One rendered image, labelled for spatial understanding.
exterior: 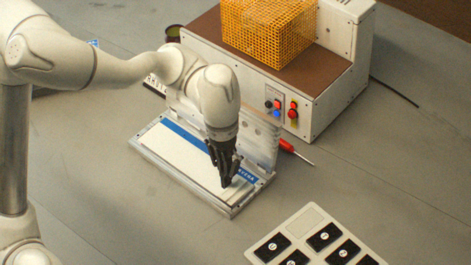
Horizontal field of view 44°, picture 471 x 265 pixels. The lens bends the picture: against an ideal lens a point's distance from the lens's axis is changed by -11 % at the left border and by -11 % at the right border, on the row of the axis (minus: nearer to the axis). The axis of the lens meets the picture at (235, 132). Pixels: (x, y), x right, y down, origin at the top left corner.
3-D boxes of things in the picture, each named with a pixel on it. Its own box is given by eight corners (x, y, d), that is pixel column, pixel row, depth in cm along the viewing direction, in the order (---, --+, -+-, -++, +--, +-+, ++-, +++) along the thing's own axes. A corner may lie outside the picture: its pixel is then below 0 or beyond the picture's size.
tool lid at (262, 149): (167, 61, 197) (171, 59, 198) (165, 109, 209) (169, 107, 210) (278, 126, 177) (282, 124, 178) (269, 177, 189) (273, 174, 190)
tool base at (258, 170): (128, 146, 203) (126, 139, 200) (172, 110, 213) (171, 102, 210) (230, 220, 182) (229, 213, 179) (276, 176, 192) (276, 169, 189)
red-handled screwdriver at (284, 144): (266, 141, 202) (266, 134, 200) (272, 135, 203) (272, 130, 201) (310, 170, 193) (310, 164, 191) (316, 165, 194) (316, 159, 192)
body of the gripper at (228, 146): (200, 131, 170) (203, 153, 177) (224, 146, 166) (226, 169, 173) (219, 115, 174) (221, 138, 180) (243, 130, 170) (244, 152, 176)
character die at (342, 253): (324, 260, 170) (324, 258, 169) (348, 240, 174) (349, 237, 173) (336, 271, 167) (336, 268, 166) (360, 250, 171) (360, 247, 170)
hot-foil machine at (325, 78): (183, 71, 225) (173, -14, 197) (256, 17, 245) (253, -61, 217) (359, 177, 190) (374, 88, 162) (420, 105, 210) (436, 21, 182)
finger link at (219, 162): (217, 148, 173) (213, 145, 174) (218, 174, 182) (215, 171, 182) (226, 140, 175) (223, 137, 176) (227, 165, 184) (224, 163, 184)
